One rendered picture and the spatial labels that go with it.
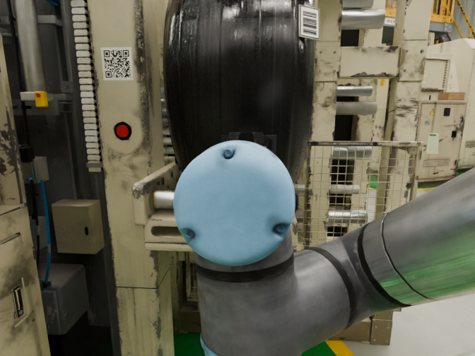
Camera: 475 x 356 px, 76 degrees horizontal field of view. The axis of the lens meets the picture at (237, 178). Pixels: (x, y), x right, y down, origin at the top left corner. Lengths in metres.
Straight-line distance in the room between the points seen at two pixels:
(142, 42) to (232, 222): 0.69
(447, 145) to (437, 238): 5.24
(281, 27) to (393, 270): 0.44
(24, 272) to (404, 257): 0.79
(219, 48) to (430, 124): 4.70
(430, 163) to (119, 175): 4.83
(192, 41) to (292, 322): 0.48
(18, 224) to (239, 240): 0.71
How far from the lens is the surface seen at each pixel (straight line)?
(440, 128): 5.31
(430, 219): 0.24
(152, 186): 0.76
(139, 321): 1.02
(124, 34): 0.84
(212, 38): 0.58
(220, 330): 0.23
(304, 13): 0.62
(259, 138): 0.33
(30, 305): 0.92
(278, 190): 0.17
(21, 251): 0.86
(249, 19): 0.60
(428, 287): 0.26
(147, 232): 0.76
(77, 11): 0.91
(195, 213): 0.18
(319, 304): 0.26
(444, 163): 5.48
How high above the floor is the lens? 1.11
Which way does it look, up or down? 13 degrees down
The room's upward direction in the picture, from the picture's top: straight up
